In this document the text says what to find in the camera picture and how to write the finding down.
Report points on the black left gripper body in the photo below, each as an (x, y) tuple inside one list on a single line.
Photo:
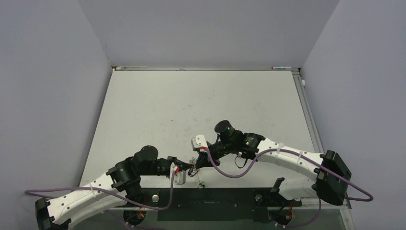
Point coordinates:
[(163, 165)]

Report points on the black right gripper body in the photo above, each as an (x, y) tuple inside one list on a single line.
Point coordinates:
[(218, 149)]

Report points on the large steel carabiner keyring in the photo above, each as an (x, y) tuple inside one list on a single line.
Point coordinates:
[(194, 172)]

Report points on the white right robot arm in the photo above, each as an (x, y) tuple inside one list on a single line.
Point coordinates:
[(326, 174)]

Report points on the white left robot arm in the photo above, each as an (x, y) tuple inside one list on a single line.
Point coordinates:
[(116, 187)]

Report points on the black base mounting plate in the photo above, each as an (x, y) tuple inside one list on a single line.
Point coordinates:
[(225, 204)]

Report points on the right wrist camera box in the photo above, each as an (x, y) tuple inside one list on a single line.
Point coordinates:
[(199, 142)]

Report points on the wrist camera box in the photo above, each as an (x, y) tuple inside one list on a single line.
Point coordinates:
[(199, 142), (178, 175)]

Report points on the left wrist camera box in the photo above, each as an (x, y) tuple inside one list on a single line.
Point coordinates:
[(178, 175)]

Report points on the aluminium right side rail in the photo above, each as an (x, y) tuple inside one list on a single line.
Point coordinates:
[(311, 124)]

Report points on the aluminium rail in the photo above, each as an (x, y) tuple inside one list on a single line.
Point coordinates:
[(311, 124), (145, 68)]

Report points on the aluminium back rail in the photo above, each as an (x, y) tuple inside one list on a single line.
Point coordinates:
[(145, 68)]

